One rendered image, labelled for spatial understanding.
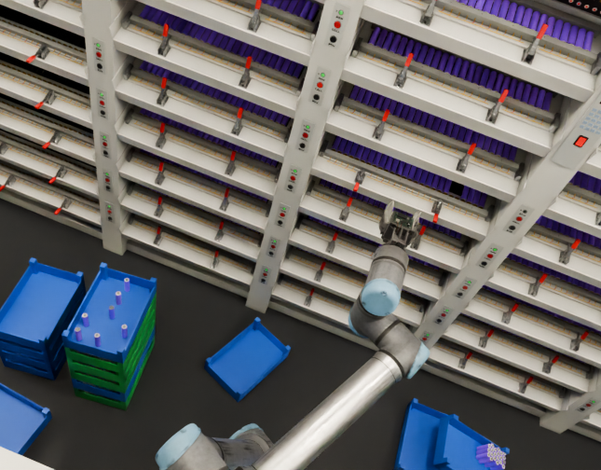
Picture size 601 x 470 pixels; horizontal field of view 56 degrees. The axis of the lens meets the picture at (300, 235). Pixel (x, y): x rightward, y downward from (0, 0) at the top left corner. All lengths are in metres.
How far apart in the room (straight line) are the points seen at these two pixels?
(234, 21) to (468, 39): 0.63
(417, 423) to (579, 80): 1.54
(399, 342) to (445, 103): 0.66
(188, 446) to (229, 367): 1.12
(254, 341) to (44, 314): 0.85
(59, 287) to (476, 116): 1.60
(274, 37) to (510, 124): 0.69
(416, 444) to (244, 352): 0.80
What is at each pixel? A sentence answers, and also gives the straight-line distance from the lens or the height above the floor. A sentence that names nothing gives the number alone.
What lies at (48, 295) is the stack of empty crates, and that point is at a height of 0.24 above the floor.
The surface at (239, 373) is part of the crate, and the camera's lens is 2.43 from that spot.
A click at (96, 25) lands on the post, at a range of 1.93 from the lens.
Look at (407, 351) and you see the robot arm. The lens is 1.46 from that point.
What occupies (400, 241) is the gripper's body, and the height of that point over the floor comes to 1.12.
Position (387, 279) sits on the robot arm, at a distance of 1.40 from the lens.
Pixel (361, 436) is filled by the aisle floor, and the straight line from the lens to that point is 2.45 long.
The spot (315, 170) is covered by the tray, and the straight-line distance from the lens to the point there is 1.87.
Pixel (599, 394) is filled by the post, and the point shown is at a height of 0.37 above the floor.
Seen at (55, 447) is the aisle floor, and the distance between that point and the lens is 2.34.
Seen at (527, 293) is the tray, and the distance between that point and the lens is 2.12.
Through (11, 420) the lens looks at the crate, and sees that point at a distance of 2.39.
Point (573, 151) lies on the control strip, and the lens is 1.69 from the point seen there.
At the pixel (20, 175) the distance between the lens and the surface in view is 2.78.
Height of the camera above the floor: 2.19
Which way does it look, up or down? 49 degrees down
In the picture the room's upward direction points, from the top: 19 degrees clockwise
